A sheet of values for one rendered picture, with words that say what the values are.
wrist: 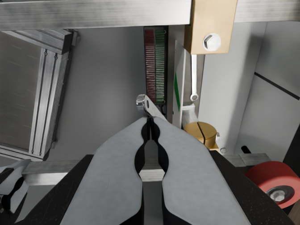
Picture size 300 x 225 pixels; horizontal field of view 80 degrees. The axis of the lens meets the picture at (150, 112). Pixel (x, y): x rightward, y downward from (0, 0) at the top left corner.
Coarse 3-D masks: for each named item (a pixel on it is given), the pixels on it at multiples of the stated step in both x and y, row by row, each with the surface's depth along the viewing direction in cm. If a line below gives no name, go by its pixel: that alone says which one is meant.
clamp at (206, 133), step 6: (186, 126) 29; (192, 126) 29; (198, 126) 29; (204, 126) 29; (210, 126) 29; (192, 132) 28; (198, 132) 28; (204, 132) 28; (210, 132) 28; (216, 132) 28; (198, 138) 27; (204, 138) 27; (210, 138) 27; (216, 138) 29; (204, 144) 27; (210, 144) 27; (216, 144) 28
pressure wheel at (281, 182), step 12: (252, 168) 29; (264, 168) 28; (276, 168) 27; (288, 168) 27; (252, 180) 28; (264, 180) 26; (276, 180) 26; (288, 180) 26; (276, 192) 27; (288, 192) 28; (288, 204) 29
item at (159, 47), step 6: (156, 30) 35; (162, 30) 35; (156, 36) 35; (162, 36) 35; (156, 42) 36; (162, 42) 36; (156, 48) 36; (162, 48) 36; (156, 54) 37; (162, 54) 37; (156, 60) 37; (162, 60) 37; (156, 66) 38; (162, 66) 38; (156, 72) 39; (162, 72) 39; (156, 78) 39; (162, 78) 39; (156, 84) 40; (162, 84) 40; (156, 90) 41; (162, 90) 41; (156, 96) 41; (162, 96) 41; (156, 102) 42; (162, 102) 42
